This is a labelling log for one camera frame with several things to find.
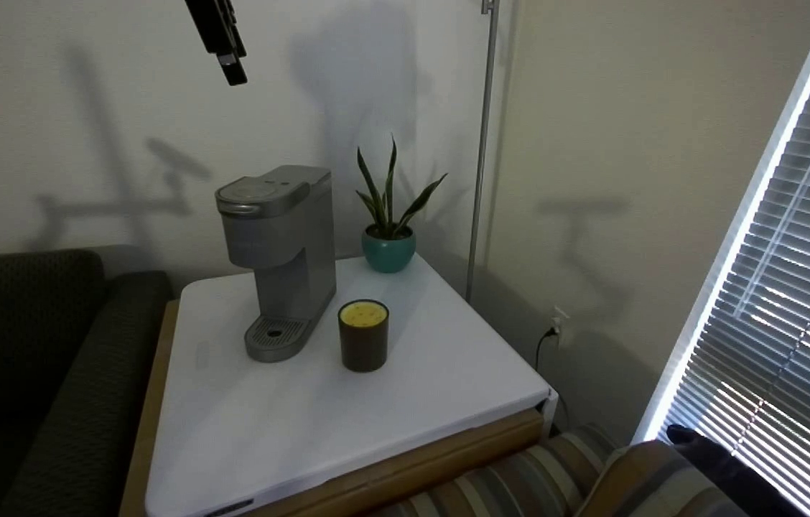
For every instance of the snake plant in teal pot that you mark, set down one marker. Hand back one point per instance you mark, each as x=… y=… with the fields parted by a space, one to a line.
x=389 y=247

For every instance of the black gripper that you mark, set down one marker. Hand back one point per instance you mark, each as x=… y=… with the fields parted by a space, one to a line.
x=212 y=17

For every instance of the white window blinds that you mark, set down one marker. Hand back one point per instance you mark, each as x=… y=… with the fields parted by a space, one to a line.
x=788 y=333

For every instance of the dark candle jar yellow wax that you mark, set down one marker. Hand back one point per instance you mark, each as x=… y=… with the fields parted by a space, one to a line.
x=364 y=333

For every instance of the thin metal pole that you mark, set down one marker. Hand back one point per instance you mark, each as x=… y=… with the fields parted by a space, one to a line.
x=482 y=145

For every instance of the white plastic board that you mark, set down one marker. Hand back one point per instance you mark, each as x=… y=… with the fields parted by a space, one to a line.
x=328 y=412

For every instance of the gray coffee machine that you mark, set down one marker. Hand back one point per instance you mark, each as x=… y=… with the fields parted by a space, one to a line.
x=279 y=258

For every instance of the striped sofa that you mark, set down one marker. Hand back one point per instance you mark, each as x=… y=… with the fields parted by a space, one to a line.
x=531 y=476

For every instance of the wooden table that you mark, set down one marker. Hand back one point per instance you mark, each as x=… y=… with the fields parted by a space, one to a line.
x=424 y=463

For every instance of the dark gray sofa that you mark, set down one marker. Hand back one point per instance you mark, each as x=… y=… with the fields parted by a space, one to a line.
x=32 y=383

